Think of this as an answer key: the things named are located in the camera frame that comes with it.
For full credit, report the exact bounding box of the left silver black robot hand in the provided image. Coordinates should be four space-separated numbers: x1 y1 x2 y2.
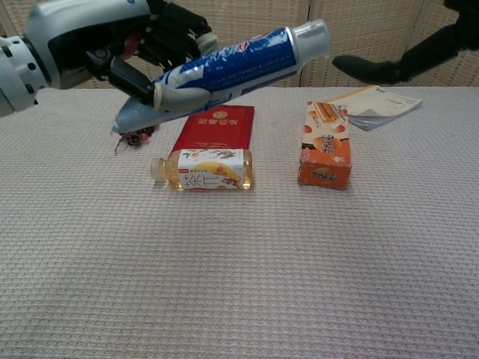
22 0 220 113

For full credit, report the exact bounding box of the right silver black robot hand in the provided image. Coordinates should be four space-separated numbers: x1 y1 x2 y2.
332 0 479 85

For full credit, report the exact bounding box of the blue white toothpaste tube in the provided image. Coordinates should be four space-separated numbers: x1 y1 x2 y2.
109 18 333 135

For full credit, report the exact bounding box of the white notebook with yellow spine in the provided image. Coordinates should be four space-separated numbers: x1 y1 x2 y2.
323 85 423 131

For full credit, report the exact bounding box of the orange biscuit box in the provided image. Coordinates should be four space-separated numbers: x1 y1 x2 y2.
297 100 353 191

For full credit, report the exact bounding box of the dark red grape bunch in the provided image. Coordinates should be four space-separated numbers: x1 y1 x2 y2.
113 125 158 156

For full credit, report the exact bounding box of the red certificate folder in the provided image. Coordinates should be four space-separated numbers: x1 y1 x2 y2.
170 104 255 158

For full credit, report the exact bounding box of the tea bottle with white label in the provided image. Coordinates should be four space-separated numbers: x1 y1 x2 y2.
150 148 254 192

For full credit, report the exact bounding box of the light woven tablecloth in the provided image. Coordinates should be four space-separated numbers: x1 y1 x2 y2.
0 86 479 359

